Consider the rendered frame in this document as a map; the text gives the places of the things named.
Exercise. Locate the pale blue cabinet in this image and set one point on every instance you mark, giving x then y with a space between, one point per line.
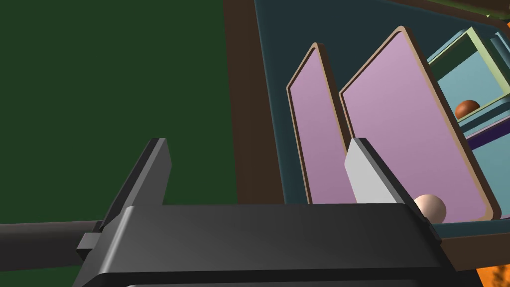
474 75

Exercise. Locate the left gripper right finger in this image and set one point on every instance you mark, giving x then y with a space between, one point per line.
368 179

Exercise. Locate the teal cupboard with brown frame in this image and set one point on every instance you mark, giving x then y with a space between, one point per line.
275 59

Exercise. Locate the wide pink cupboard door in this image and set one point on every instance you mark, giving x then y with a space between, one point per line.
402 119

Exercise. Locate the brown round knob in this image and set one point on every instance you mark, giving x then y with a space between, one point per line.
467 107

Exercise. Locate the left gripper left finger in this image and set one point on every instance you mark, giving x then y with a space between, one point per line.
149 179

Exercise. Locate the narrow pink cupboard door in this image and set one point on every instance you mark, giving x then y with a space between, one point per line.
316 131

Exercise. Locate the pale round knob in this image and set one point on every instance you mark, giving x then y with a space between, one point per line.
433 207

